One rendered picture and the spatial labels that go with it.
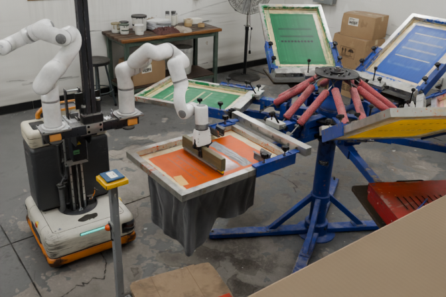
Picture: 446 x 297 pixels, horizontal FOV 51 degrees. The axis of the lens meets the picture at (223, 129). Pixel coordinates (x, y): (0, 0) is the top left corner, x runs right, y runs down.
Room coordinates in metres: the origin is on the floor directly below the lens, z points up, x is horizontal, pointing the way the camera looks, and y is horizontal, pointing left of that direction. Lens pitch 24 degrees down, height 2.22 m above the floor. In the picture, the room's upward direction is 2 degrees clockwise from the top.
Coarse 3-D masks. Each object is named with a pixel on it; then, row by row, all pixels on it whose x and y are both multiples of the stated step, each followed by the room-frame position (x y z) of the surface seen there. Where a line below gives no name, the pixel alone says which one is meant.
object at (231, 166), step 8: (240, 152) 2.54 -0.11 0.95; (248, 152) 2.54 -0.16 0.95; (232, 160) 2.43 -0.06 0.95; (256, 160) 2.44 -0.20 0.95; (232, 168) 2.33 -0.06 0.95; (240, 168) 2.33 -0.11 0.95; (184, 176) 2.22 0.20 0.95; (208, 176) 2.23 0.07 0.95; (216, 176) 2.23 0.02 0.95; (192, 184) 2.14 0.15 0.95
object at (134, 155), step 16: (240, 128) 2.82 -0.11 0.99; (160, 144) 2.54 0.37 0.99; (176, 144) 2.59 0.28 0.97; (272, 144) 2.59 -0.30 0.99; (144, 160) 2.32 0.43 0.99; (160, 176) 2.15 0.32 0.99; (224, 176) 2.17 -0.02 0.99; (240, 176) 2.20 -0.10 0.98; (176, 192) 2.01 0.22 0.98; (192, 192) 2.01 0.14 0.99
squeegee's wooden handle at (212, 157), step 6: (186, 138) 2.50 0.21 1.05; (186, 144) 2.50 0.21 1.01; (192, 144) 2.45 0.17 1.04; (192, 150) 2.45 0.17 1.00; (204, 150) 2.36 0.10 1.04; (210, 150) 2.35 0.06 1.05; (204, 156) 2.36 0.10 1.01; (210, 156) 2.32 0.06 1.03; (216, 156) 2.28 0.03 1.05; (210, 162) 2.32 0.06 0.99; (216, 162) 2.27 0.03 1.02; (222, 162) 2.25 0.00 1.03; (222, 168) 2.25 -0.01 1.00
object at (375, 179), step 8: (336, 144) 2.86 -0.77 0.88; (344, 152) 2.72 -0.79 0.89; (352, 152) 2.65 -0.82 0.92; (352, 160) 2.61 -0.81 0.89; (360, 160) 2.55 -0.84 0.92; (360, 168) 2.49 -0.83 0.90; (368, 168) 2.45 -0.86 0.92; (368, 176) 2.38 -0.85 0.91; (376, 176) 2.35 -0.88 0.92; (360, 192) 2.13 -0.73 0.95; (360, 200) 2.06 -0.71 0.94; (368, 208) 1.98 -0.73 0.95; (376, 216) 1.91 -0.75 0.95; (376, 224) 1.87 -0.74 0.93; (384, 224) 1.85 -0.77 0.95
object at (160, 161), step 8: (224, 144) 2.65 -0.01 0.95; (232, 144) 2.65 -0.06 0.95; (240, 144) 2.66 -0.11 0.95; (176, 152) 2.50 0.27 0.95; (184, 152) 2.51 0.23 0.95; (216, 152) 2.52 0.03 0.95; (152, 160) 2.39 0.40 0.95; (160, 160) 2.39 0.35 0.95; (168, 160) 2.40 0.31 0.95; (168, 168) 2.30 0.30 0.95; (176, 168) 2.31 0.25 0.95
